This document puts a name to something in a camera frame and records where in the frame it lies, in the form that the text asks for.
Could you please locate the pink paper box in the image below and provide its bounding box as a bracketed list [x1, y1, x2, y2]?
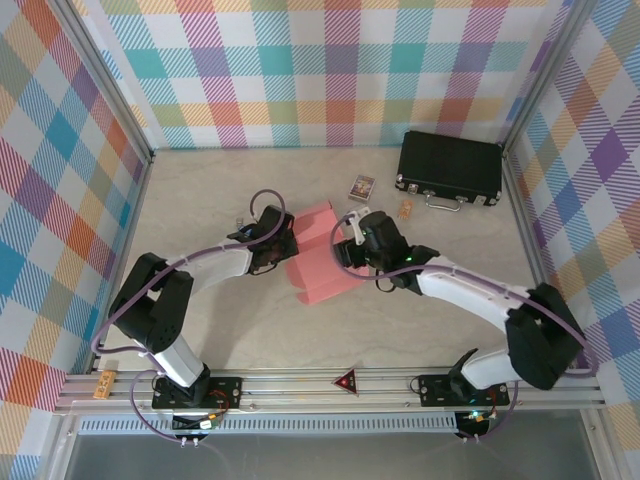
[284, 199, 371, 305]

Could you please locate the small colourful card box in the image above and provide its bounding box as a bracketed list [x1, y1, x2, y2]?
[348, 173, 377, 202]

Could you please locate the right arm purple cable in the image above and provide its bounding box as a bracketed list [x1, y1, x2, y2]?
[331, 212, 599, 444]

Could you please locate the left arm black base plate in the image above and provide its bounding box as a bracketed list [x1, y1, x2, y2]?
[151, 374, 244, 411]

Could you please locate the aluminium frame post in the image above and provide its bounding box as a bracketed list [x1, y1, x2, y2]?
[55, 0, 155, 169]
[498, 0, 600, 154]

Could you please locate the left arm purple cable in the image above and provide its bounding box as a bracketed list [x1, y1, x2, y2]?
[92, 188, 289, 444]

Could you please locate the black carrying case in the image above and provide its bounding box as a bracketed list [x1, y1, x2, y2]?
[393, 130, 504, 214]

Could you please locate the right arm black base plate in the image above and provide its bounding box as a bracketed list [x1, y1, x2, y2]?
[417, 372, 511, 409]

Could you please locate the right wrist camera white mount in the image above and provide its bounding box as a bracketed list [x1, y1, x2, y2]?
[344, 205, 372, 247]

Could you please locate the black electronics box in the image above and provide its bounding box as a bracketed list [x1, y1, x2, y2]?
[455, 410, 494, 440]
[172, 413, 221, 435]

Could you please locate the aluminium side rail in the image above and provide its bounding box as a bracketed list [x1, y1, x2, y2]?
[87, 154, 156, 375]
[502, 147, 574, 371]

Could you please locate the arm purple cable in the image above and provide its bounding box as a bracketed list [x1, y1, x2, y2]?
[92, 188, 289, 444]
[331, 212, 599, 444]

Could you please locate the grey slotted cable duct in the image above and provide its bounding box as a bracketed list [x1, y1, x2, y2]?
[77, 412, 461, 435]

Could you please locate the aluminium frame rail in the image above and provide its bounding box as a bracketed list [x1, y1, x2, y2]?
[53, 367, 609, 416]

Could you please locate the red triangle indicator light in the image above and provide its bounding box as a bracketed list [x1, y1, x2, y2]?
[333, 368, 359, 399]

